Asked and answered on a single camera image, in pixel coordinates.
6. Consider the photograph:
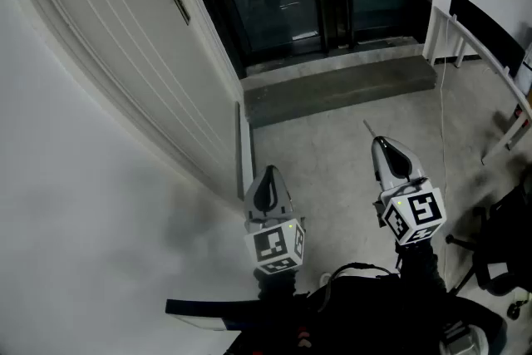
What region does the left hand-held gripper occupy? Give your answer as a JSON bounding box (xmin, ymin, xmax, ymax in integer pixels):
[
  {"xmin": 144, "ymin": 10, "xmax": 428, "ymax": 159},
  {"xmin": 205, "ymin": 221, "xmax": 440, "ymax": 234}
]
[{"xmin": 243, "ymin": 165, "xmax": 308, "ymax": 276}]

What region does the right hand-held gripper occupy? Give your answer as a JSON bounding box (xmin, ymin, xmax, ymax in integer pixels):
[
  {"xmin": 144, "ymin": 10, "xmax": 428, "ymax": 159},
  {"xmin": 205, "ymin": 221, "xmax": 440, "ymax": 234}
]
[{"xmin": 372, "ymin": 136, "xmax": 448, "ymax": 247}]

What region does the white panelled door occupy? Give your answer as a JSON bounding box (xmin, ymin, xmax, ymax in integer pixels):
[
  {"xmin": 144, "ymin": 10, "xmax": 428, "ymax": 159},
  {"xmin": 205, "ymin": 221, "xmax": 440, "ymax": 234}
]
[{"xmin": 12, "ymin": 0, "xmax": 245, "ymax": 200}]

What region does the person's right forearm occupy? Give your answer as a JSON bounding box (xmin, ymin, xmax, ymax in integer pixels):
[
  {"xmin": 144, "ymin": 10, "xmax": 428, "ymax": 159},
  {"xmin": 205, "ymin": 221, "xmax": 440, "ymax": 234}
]
[{"xmin": 394, "ymin": 239, "xmax": 449, "ymax": 297}]

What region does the person's left forearm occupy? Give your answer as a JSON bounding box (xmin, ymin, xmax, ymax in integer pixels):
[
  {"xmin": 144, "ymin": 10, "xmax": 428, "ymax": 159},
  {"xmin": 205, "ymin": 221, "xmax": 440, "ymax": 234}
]
[{"xmin": 253, "ymin": 268, "xmax": 299, "ymax": 301}]

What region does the black office chair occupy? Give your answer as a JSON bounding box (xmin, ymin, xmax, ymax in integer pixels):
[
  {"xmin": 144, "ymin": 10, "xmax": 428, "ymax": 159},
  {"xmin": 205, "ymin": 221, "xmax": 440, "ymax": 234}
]
[{"xmin": 445, "ymin": 174, "xmax": 532, "ymax": 321}]

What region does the person's dark clothed torso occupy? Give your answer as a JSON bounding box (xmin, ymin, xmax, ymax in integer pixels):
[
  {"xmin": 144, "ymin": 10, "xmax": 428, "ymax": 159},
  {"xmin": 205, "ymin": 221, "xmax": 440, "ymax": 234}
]
[{"xmin": 224, "ymin": 261, "xmax": 509, "ymax": 355}]

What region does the black desk partition panel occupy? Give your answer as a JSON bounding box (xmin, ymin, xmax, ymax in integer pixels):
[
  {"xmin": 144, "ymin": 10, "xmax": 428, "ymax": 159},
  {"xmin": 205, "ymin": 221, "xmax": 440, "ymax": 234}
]
[{"xmin": 449, "ymin": 0, "xmax": 527, "ymax": 79}]

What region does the grey mesh pouch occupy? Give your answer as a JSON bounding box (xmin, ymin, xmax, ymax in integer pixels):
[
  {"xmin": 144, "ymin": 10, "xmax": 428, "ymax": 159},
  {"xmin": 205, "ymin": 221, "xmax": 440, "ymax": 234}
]
[{"xmin": 439, "ymin": 319, "xmax": 488, "ymax": 355}]

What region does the white cable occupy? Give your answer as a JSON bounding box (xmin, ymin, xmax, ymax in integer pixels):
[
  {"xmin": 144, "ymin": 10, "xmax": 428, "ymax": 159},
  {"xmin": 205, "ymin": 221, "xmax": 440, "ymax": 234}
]
[{"xmin": 437, "ymin": 18, "xmax": 453, "ymax": 284}]

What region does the black cable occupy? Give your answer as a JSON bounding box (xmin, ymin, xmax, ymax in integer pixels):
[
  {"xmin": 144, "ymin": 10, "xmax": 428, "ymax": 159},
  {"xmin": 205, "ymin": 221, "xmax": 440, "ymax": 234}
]
[{"xmin": 327, "ymin": 261, "xmax": 401, "ymax": 307}]

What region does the white table frame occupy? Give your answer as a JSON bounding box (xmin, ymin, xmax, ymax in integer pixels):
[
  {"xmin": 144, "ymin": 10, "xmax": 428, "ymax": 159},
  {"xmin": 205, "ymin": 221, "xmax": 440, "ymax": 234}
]
[{"xmin": 422, "ymin": 5, "xmax": 532, "ymax": 165}]

